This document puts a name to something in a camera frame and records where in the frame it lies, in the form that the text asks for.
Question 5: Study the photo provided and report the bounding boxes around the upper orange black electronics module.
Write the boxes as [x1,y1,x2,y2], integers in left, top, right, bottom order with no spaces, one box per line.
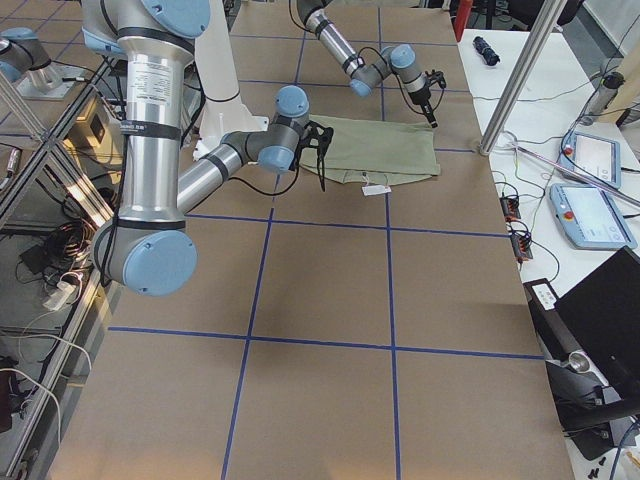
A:
[499,195,521,222]

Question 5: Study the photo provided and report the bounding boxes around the white central pedestal column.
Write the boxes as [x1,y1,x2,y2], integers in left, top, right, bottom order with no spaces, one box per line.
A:
[194,0,269,159]

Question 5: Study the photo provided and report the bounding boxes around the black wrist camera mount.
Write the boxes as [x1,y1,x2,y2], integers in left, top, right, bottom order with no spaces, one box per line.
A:
[424,70,447,90]

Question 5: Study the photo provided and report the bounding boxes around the grey metal bottle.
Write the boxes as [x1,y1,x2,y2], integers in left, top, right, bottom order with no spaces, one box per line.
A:
[579,71,625,126]

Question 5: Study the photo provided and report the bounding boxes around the aluminium frame post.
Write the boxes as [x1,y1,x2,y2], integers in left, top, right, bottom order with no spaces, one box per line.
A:
[478,0,567,156]

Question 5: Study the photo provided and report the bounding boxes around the lower teach pendant tablet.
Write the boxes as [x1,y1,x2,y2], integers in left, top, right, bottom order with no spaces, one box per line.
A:
[549,184,638,250]

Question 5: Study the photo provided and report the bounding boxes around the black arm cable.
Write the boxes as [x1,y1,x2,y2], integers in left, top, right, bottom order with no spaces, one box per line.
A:
[219,144,311,197]
[287,0,446,121]

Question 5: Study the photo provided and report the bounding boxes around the white shirt hang tag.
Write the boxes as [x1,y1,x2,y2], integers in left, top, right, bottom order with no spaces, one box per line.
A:
[361,184,391,197]

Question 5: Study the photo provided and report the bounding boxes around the orange black electronics module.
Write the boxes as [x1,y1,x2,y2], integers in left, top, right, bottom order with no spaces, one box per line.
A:
[499,195,521,222]
[510,230,533,264]

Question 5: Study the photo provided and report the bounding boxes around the upper teach pendant tablet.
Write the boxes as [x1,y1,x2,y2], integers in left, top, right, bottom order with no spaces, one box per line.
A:
[558,132,621,189]

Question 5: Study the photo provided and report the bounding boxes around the olive green long-sleeve shirt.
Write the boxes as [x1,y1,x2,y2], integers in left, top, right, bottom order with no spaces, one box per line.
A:
[311,115,441,186]

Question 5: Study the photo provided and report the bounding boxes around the teach pendant tablet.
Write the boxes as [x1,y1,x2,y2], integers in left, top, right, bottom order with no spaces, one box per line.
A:
[558,132,621,189]
[549,184,638,250]

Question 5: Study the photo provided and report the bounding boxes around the lower orange black electronics module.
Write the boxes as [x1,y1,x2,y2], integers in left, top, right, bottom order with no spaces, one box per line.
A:
[510,230,533,264]

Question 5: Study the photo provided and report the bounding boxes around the rolled dark blue cloth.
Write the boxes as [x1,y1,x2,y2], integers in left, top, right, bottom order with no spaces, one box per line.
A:
[473,36,500,67]

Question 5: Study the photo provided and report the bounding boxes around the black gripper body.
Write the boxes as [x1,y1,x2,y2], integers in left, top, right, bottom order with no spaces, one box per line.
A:
[299,120,334,160]
[409,84,433,116]

